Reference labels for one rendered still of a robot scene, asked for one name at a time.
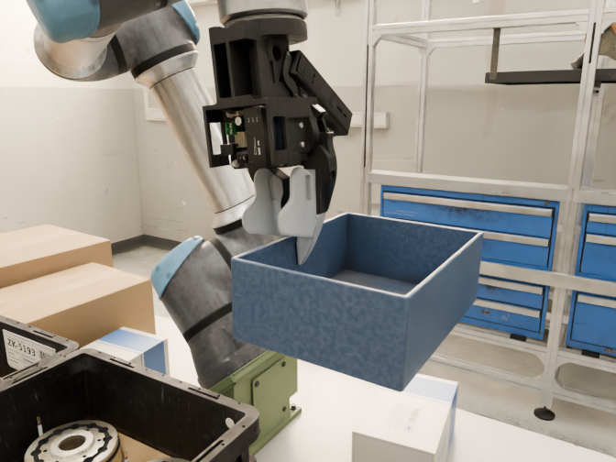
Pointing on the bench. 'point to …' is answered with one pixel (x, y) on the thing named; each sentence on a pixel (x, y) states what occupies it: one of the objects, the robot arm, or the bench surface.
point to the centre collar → (73, 449)
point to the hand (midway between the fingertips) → (299, 248)
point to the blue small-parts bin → (358, 295)
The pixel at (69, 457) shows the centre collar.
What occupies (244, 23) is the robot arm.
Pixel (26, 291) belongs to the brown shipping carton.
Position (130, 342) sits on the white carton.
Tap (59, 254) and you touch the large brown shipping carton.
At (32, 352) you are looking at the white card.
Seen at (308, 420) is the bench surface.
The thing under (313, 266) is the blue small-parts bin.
